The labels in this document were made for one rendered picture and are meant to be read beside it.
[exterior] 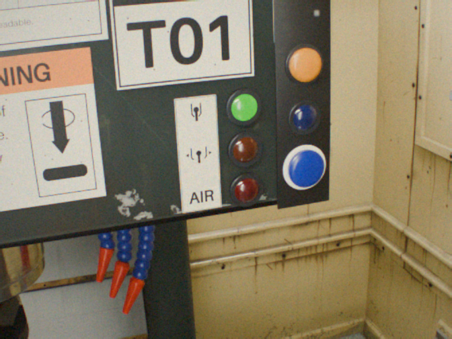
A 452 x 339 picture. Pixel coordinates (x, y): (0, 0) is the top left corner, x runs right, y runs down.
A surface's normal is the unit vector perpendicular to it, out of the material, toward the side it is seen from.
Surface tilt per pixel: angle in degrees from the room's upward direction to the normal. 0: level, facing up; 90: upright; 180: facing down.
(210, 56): 90
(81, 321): 90
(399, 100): 90
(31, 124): 90
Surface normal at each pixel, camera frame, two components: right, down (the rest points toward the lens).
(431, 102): -0.95, 0.14
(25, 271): 0.92, 0.09
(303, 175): 0.26, 0.35
